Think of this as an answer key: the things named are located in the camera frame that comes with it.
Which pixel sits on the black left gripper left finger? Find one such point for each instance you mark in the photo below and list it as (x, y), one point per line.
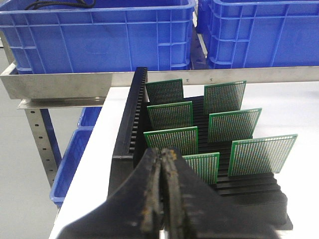
(132, 212)

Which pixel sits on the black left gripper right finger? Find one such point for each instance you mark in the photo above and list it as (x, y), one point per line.
(193, 210)

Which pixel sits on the green perforated circuit board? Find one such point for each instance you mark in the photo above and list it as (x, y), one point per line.
(185, 139)
(169, 116)
(165, 92)
(234, 125)
(205, 166)
(224, 97)
(260, 155)

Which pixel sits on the black slotted board rack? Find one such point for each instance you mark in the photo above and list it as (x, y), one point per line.
(255, 194)

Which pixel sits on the blue crate lower shelf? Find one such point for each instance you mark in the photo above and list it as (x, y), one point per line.
(73, 154)

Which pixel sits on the blue plastic crate left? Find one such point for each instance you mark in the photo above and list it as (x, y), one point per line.
(112, 35)

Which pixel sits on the blue plastic crate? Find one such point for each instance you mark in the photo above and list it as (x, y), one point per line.
(259, 33)
(112, 35)

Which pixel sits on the blue plastic crate centre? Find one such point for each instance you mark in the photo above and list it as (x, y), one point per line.
(259, 33)

